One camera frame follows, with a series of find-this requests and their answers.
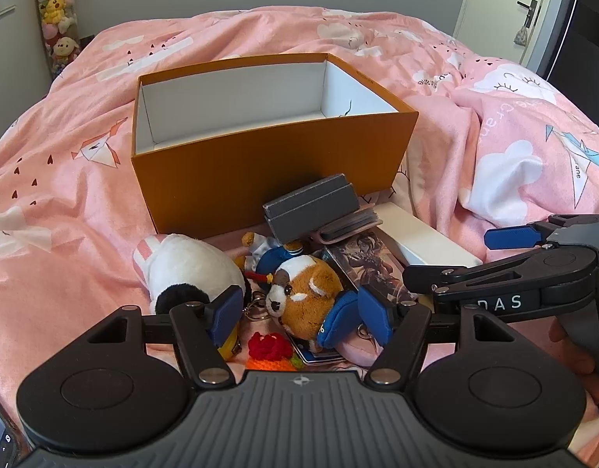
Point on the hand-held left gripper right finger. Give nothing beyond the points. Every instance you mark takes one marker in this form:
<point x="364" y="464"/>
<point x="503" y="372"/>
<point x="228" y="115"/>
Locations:
<point x="375" y="316"/>

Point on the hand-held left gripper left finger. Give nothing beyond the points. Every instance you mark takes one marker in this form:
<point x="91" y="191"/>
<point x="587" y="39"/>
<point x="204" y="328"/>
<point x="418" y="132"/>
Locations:
<point x="226" y="313"/>

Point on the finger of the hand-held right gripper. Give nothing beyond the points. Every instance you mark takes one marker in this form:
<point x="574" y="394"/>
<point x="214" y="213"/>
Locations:
<point x="441" y="277"/>
<point x="511" y="237"/>

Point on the white box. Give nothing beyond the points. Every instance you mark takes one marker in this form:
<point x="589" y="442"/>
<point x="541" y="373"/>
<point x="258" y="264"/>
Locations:
<point x="426" y="241"/>

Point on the pink pouch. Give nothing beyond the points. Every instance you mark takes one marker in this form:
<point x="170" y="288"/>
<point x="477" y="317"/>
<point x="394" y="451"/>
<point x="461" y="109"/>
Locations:
<point x="353" y="355"/>

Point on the illustrated card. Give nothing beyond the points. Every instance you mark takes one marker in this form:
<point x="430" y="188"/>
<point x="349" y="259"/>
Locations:
<point x="365" y="263"/>

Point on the white plush toy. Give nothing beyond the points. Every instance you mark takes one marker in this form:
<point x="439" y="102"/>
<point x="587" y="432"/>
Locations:
<point x="187" y="268"/>

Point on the brown dog plush toy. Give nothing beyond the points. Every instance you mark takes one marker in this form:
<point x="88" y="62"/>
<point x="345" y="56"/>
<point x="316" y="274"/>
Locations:
<point x="304" y="297"/>

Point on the grey box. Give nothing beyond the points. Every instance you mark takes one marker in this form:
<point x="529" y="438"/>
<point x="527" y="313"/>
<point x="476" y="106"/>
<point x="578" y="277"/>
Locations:
<point x="309" y="204"/>

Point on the orange cardboard box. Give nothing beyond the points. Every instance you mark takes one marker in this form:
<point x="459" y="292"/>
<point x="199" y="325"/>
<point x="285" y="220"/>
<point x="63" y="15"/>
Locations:
<point x="260" y="165"/>

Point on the person's right hand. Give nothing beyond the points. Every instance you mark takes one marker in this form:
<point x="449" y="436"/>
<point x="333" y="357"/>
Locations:
<point x="575" y="358"/>

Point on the red crochet flower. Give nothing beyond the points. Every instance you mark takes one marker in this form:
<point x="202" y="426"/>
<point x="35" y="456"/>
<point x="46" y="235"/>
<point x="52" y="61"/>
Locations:
<point x="268" y="346"/>

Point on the blue white card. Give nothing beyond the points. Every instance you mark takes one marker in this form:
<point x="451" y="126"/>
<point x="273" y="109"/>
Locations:
<point x="313" y="355"/>

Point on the small hanging pouch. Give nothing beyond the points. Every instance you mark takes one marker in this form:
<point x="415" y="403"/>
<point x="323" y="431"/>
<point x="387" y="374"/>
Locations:
<point x="521" y="35"/>

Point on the pink printed blanket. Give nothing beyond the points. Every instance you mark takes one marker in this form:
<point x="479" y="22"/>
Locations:
<point x="75" y="165"/>

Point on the dark wardrobe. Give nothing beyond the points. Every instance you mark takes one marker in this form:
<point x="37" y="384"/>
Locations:
<point x="589" y="34"/>

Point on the hanging column of plush toys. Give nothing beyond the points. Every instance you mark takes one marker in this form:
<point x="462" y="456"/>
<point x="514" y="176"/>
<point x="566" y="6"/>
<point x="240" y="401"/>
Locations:
<point x="58" y="14"/>

